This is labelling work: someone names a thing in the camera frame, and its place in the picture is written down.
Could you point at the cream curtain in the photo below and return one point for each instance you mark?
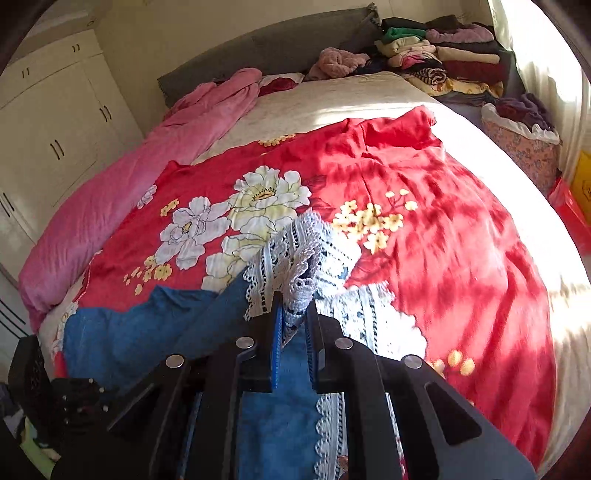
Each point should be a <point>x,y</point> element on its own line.
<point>545,60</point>

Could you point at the red bag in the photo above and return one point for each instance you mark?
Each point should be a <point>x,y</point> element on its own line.
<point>568,207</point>

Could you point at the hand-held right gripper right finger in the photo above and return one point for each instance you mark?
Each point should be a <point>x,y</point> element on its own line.
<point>314,355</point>

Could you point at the floral fabric basket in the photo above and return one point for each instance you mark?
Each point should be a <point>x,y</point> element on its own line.
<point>521,147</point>

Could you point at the green cloth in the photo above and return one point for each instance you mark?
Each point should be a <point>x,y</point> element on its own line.
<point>33,450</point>

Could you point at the red floral blanket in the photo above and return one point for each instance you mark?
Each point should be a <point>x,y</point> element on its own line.
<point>438,230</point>

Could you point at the yellow box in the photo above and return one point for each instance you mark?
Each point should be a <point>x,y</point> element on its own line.
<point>582,184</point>

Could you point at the purple garment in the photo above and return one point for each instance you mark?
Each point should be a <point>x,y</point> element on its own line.
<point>526,108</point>

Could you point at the dark red garment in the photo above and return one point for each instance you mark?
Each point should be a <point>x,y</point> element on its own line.
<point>277,85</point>

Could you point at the blue denim garment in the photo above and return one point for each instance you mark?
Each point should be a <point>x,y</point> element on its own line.
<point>138,332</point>

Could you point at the stack of folded clothes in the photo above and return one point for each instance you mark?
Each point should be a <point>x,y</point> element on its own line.
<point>461,55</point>

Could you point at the pink fluffy garment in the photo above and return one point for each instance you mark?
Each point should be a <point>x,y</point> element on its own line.
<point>337,62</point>

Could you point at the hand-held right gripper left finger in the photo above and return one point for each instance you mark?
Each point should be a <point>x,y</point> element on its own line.
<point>277,344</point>

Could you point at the grey padded headboard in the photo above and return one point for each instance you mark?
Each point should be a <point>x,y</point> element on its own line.
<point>277,46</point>

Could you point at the pink quilt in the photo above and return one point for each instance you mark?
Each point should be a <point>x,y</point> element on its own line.
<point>92,207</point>

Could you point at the white wardrobe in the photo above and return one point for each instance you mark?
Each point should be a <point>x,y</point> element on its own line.
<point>55,106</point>

